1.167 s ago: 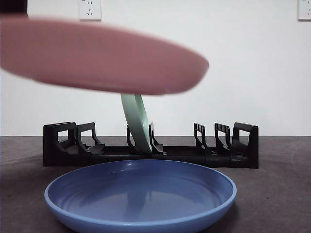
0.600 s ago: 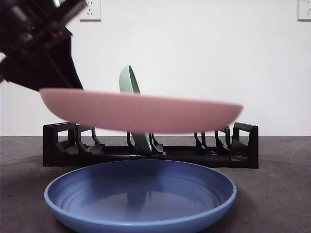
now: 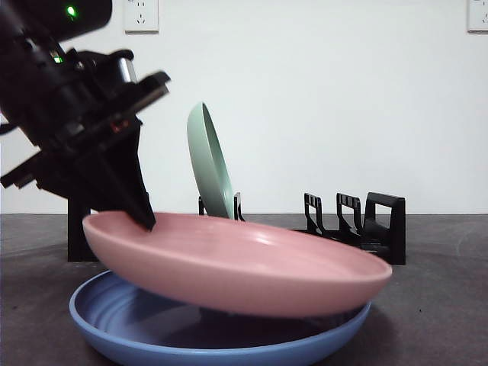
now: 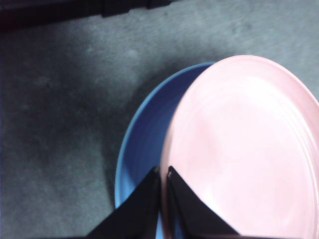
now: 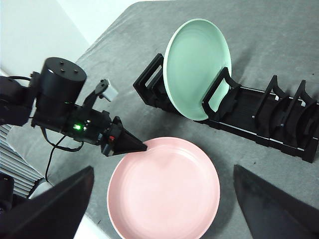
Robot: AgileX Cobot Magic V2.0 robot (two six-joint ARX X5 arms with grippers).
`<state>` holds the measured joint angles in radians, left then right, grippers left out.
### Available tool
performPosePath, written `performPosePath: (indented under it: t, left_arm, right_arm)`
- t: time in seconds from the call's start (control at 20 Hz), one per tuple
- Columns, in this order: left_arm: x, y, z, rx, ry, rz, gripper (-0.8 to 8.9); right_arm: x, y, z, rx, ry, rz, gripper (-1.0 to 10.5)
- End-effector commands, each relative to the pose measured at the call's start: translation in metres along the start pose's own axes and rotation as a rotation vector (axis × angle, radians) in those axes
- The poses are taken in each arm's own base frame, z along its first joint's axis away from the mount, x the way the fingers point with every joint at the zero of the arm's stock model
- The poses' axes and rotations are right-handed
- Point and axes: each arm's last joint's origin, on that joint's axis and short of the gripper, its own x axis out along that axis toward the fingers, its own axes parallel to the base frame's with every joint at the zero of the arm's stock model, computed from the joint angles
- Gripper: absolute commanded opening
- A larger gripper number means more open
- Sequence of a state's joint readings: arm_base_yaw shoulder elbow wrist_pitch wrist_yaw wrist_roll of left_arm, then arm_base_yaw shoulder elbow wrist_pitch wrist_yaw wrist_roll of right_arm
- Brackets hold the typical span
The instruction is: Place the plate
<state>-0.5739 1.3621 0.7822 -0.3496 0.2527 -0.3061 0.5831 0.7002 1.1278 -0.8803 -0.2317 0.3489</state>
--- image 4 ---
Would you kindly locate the pink round plate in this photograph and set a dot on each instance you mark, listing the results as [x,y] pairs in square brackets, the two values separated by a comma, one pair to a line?
[244,139]

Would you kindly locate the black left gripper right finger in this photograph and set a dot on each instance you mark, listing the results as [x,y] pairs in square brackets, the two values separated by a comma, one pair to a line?
[194,219]

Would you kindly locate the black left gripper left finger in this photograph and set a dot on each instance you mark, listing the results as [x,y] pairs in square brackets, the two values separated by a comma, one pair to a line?
[134,216]

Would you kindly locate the blue round plate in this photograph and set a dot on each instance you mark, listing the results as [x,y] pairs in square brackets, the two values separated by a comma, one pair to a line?
[149,129]

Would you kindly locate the black plastic plate rack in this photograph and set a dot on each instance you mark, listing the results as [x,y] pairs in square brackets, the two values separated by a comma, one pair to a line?
[49,11]

